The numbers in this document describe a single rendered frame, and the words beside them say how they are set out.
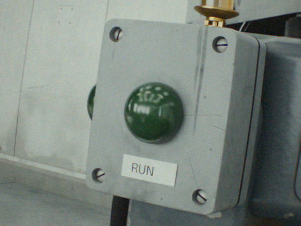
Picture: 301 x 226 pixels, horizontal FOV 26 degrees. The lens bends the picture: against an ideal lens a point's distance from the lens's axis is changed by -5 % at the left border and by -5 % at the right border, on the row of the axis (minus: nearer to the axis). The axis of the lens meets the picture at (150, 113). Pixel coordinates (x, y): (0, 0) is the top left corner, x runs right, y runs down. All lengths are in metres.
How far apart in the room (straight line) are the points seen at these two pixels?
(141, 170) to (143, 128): 0.03
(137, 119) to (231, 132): 0.04
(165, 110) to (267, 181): 0.08
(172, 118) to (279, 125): 0.07
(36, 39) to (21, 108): 0.77
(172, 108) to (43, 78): 6.72
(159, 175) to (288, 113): 0.08
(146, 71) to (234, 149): 0.06
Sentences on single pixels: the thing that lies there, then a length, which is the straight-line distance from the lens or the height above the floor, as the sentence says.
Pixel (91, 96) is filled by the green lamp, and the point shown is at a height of 1.29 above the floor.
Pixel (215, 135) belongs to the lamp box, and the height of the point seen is 1.28.
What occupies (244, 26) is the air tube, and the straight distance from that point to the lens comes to 0.67.
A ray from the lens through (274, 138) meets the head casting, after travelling 0.36.
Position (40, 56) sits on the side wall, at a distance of 7.08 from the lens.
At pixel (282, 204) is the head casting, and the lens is 0.36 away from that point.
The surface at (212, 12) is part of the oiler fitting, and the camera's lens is 0.40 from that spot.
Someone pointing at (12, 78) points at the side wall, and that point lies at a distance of 7.32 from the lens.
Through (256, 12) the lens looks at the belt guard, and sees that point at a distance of 0.58.
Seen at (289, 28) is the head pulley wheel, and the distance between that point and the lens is 0.49.
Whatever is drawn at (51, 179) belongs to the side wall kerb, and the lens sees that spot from 6.91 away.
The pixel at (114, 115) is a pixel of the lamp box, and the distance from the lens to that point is 0.34.
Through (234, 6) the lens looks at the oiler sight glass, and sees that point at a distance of 0.40.
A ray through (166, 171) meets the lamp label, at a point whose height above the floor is 1.26.
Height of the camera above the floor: 1.30
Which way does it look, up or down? 3 degrees down
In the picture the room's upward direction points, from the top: 7 degrees clockwise
